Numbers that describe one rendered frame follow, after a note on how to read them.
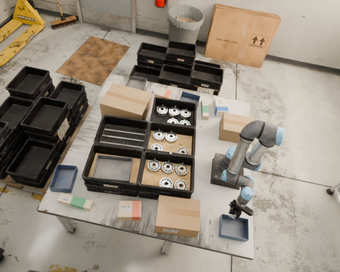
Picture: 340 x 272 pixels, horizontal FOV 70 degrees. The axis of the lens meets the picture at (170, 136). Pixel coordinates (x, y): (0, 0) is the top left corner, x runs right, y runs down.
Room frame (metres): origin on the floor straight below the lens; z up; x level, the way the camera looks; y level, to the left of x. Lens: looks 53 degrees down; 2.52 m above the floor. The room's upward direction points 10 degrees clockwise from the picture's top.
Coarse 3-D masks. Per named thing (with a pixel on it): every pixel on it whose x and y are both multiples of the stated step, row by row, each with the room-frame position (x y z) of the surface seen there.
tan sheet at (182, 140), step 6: (150, 138) 1.23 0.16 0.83; (180, 138) 1.28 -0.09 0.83; (186, 138) 1.30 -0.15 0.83; (150, 144) 1.17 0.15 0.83; (162, 144) 1.19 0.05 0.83; (168, 144) 1.20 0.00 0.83; (174, 144) 1.21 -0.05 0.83; (180, 144) 1.22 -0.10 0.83; (186, 144) 1.23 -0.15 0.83; (162, 150) 1.13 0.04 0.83; (168, 150) 1.14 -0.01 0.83; (174, 150) 1.15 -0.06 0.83
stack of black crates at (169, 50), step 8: (168, 40) 3.11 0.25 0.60; (168, 48) 3.09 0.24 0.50; (176, 48) 3.12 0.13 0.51; (184, 48) 3.12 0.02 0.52; (192, 48) 3.13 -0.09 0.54; (168, 56) 2.84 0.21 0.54; (176, 56) 2.85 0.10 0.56; (184, 56) 2.84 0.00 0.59; (192, 56) 2.85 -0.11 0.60; (168, 64) 2.85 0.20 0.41; (176, 64) 2.85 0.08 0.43; (184, 64) 2.83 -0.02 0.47; (192, 64) 2.84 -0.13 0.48
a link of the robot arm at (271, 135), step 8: (264, 128) 1.01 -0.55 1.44; (272, 128) 1.01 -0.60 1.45; (280, 128) 1.02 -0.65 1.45; (264, 136) 0.98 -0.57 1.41; (272, 136) 0.97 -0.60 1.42; (280, 136) 0.97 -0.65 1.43; (256, 144) 1.04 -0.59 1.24; (264, 144) 0.97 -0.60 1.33; (272, 144) 0.97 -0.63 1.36; (280, 144) 0.95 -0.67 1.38; (248, 152) 1.10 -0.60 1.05; (256, 152) 1.01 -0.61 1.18; (264, 152) 1.00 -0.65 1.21; (248, 160) 1.03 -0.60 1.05; (256, 160) 1.01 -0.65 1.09; (248, 168) 1.02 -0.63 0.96; (256, 168) 1.01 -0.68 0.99
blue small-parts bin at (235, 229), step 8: (224, 216) 0.70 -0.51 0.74; (224, 224) 0.65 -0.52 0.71; (232, 224) 0.66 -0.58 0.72; (240, 224) 0.67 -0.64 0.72; (248, 224) 0.66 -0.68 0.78; (224, 232) 0.59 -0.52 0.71; (232, 232) 0.60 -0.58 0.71; (240, 232) 0.61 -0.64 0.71; (248, 232) 0.60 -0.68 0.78; (240, 240) 0.55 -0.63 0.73
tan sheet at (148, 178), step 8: (144, 168) 0.93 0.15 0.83; (160, 168) 0.95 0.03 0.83; (144, 176) 0.86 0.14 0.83; (152, 176) 0.87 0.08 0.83; (160, 176) 0.88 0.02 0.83; (168, 176) 0.90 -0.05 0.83; (176, 176) 0.91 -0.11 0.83; (184, 176) 0.92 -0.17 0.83; (144, 184) 0.80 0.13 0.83; (152, 184) 0.81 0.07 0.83
